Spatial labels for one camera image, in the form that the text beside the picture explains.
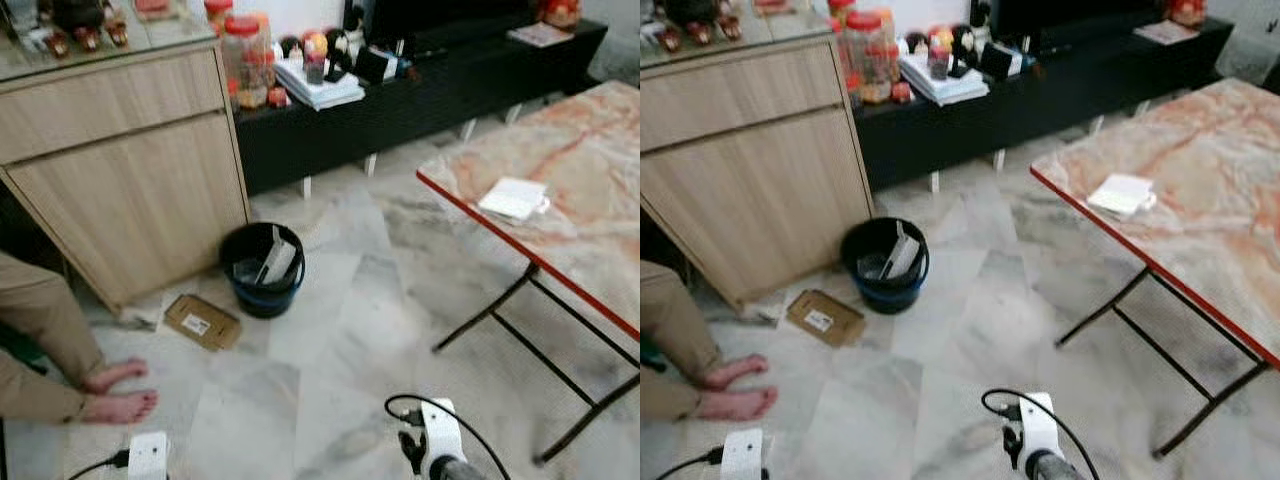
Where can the small red lid plastic jar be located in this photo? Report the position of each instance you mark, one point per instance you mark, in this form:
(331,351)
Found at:
(840,10)
(217,12)

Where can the orange red ornament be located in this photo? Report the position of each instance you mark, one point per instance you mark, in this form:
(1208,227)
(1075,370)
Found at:
(1186,10)
(561,12)

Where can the black television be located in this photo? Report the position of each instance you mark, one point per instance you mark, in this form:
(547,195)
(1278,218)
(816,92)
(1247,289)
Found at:
(440,18)
(1070,15)

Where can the thin pale booklet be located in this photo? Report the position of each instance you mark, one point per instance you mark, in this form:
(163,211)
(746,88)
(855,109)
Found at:
(1167,32)
(541,35)

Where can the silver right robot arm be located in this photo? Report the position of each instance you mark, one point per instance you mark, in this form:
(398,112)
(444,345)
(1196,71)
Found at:
(462,470)
(1058,467)

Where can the marble top folding table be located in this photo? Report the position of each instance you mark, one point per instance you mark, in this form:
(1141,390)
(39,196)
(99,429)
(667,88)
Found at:
(570,180)
(1200,190)

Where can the small crumpled white wrapper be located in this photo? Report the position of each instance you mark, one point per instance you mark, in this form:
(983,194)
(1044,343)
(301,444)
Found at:
(140,318)
(768,311)

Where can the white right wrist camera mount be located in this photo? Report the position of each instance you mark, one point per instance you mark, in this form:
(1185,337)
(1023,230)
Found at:
(443,432)
(1040,428)

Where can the brown cardboard parcel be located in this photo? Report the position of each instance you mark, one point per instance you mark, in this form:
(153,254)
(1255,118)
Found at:
(826,318)
(203,322)

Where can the large red lid plastic jar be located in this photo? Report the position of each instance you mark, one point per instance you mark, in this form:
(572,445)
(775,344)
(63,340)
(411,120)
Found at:
(248,62)
(872,58)

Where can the blue bin with black liner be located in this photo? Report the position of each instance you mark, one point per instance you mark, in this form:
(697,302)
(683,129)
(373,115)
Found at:
(885,293)
(262,298)

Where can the person's legs in khaki trousers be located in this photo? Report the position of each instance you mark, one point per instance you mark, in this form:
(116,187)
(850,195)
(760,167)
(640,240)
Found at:
(675,330)
(45,330)

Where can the dark figurine ornament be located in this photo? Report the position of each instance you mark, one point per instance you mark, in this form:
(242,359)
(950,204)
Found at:
(85,22)
(705,20)

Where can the white paper trash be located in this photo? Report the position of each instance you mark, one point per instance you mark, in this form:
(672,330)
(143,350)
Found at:
(902,255)
(278,260)

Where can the white flat box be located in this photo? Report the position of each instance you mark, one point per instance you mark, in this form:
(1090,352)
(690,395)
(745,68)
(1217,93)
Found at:
(1120,194)
(512,198)

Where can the black low tv console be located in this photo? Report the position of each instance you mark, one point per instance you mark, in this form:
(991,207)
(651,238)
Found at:
(420,105)
(1040,100)

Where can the light wooden cabinet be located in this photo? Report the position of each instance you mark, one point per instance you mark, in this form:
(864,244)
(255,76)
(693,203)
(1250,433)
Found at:
(760,190)
(130,190)

